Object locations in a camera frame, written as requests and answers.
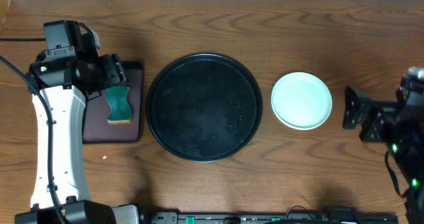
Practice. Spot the green sponge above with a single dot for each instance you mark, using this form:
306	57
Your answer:
117	99

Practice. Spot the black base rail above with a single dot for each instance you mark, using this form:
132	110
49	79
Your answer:
295	215

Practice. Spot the round black tray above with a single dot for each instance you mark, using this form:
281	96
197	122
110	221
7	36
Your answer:
204	107

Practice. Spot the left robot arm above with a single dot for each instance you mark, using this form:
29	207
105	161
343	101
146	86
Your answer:
61	193

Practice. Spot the light blue plate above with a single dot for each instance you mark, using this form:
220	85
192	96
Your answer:
300	92
302	122

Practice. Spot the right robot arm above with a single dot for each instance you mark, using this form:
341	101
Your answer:
406	171

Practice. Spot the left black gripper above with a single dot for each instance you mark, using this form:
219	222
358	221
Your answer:
115	73

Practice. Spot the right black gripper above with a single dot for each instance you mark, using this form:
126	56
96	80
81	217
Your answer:
385	112

